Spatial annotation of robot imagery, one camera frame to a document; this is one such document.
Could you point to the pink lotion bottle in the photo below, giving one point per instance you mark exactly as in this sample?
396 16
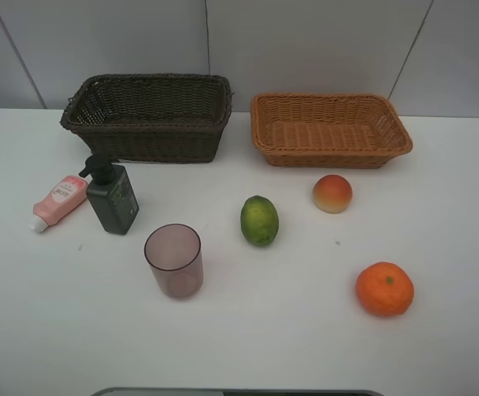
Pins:
65 197

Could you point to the pink translucent plastic cup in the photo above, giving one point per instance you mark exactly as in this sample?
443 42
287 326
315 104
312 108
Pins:
174 254

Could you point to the green lime fruit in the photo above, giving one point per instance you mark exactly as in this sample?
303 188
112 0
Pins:
259 221

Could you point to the orange tangerine fruit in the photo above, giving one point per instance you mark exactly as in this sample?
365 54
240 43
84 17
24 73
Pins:
384 290

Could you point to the dark green pump bottle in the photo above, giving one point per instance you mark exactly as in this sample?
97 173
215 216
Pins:
110 194

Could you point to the orange wicker basket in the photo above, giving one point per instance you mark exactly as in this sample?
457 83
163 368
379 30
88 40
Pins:
355 131

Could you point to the red yellow peach fruit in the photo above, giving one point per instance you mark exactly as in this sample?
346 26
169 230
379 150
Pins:
332 194

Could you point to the dark brown wicker basket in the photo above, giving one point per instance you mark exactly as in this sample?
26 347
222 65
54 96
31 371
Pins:
151 118

